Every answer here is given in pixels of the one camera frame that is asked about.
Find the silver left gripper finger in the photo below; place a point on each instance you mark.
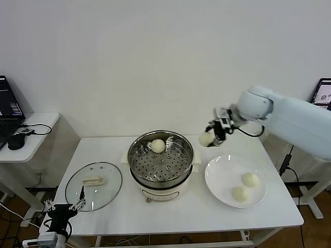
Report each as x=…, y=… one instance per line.
x=81, y=202
x=49, y=205

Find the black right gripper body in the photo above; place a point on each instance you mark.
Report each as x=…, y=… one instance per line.
x=221, y=133

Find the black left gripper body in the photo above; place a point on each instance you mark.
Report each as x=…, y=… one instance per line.
x=62, y=214

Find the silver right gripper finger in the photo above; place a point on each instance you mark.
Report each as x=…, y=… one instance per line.
x=210, y=128
x=214, y=143

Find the white steamed baozi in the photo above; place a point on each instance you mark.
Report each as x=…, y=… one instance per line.
x=250, y=180
x=205, y=139
x=240, y=193
x=158, y=146

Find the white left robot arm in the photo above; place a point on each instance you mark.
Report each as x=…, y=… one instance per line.
x=63, y=239

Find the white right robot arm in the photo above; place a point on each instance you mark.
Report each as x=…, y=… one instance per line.
x=297, y=121

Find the perforated steel steamer basket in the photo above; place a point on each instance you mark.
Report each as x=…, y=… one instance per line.
x=160, y=165

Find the white round plate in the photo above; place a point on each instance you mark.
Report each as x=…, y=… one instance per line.
x=219, y=175

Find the black computer mouse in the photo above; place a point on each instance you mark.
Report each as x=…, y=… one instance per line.
x=16, y=141

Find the cream electric cooking pot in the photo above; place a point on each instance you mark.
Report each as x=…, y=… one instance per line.
x=160, y=192

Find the black usb hub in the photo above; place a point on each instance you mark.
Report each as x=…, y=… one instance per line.
x=27, y=131

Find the white side table with mouse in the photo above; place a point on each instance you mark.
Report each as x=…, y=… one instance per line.
x=38, y=121

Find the grey laptop with pale windows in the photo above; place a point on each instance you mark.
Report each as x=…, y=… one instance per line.
x=323, y=93

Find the black laptop with dark screen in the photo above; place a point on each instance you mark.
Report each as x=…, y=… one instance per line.
x=7, y=103

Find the white side table with label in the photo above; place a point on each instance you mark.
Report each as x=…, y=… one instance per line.
x=314, y=209

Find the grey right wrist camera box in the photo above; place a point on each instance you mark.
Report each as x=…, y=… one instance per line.
x=222, y=116

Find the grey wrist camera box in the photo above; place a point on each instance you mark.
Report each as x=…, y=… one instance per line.
x=47, y=237
x=222, y=116

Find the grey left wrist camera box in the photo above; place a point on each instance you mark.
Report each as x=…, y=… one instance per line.
x=47, y=237

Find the white wall socket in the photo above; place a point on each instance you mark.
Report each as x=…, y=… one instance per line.
x=40, y=172

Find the white main table frame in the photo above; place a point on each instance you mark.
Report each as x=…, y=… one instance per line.
x=207, y=242

